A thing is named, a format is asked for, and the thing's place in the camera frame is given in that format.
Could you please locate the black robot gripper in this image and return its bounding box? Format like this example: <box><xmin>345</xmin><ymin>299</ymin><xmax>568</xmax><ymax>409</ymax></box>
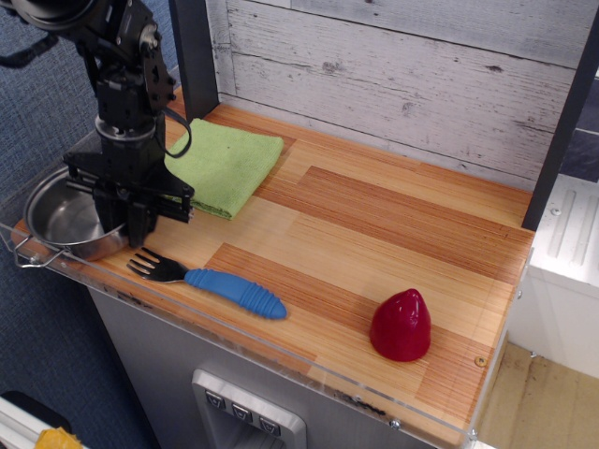
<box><xmin>64</xmin><ymin>133</ymin><xmax>194</xmax><ymax>248</ymax></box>

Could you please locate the stainless steel sauce pot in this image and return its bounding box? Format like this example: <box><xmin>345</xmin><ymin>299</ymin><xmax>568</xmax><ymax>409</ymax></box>
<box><xmin>13</xmin><ymin>167</ymin><xmax>129</xmax><ymax>268</ymax></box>

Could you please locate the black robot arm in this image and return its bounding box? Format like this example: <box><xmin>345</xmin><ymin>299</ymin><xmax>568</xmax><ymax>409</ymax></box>
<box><xmin>1</xmin><ymin>1</ymin><xmax>195</xmax><ymax>248</ymax></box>

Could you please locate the green folded cloth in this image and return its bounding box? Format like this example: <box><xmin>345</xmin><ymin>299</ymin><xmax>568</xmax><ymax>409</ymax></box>
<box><xmin>166</xmin><ymin>119</ymin><xmax>284</xmax><ymax>220</ymax></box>

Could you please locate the clear acrylic edge guard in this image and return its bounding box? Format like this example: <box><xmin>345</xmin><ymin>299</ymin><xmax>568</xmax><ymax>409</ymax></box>
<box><xmin>0</xmin><ymin>69</ymin><xmax>534</xmax><ymax>445</ymax></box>

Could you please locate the grey cabinet with dispenser panel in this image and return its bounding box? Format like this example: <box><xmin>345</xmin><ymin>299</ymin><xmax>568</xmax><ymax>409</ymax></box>
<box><xmin>91</xmin><ymin>289</ymin><xmax>429</xmax><ymax>448</ymax></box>

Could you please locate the yellow object bottom left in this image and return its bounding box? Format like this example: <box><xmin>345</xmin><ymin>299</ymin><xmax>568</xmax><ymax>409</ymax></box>
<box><xmin>34</xmin><ymin>427</ymin><xmax>84</xmax><ymax>449</ymax></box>

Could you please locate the red plastic strawberry toy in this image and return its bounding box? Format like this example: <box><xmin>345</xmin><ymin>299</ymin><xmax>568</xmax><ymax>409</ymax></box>
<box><xmin>370</xmin><ymin>288</ymin><xmax>431</xmax><ymax>362</ymax></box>

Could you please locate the white toy sink unit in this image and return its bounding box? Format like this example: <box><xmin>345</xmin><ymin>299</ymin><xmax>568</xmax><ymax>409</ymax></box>
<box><xmin>507</xmin><ymin>175</ymin><xmax>598</xmax><ymax>377</ymax></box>

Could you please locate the blue handled metal fork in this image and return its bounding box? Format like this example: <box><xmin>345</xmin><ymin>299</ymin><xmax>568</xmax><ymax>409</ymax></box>
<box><xmin>126</xmin><ymin>247</ymin><xmax>287</xmax><ymax>320</ymax></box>

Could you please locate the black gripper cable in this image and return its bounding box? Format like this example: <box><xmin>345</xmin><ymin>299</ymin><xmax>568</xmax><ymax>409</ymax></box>
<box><xmin>158</xmin><ymin>106</ymin><xmax>194</xmax><ymax>159</ymax></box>

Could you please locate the dark left frame post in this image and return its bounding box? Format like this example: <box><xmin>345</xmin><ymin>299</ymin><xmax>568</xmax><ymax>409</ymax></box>
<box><xmin>169</xmin><ymin>0</ymin><xmax>220</xmax><ymax>120</ymax></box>

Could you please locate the dark frame post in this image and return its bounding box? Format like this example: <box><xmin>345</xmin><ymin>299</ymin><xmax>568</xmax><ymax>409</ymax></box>
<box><xmin>169</xmin><ymin>0</ymin><xmax>220</xmax><ymax>120</ymax></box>
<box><xmin>521</xmin><ymin>11</ymin><xmax>598</xmax><ymax>231</ymax></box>

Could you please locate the dark right frame post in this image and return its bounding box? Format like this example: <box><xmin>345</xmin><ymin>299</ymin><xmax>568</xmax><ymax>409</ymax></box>
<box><xmin>521</xmin><ymin>11</ymin><xmax>598</xmax><ymax>231</ymax></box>

